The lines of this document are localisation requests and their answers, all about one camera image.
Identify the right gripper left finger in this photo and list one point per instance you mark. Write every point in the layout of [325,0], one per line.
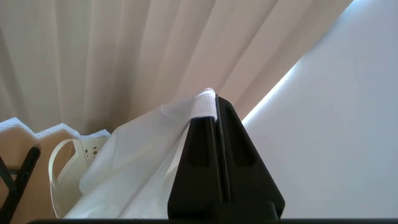
[192,186]

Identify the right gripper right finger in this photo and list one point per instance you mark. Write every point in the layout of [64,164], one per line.
[255,186]

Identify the white garment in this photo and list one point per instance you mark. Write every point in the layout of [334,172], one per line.
[130,161]

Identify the white laundry basket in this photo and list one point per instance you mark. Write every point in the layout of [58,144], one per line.
[66,189]

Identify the black clothes rack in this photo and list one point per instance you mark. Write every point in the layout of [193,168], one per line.
[21,174]

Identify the beige curtain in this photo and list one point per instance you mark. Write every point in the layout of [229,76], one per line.
[124,46]

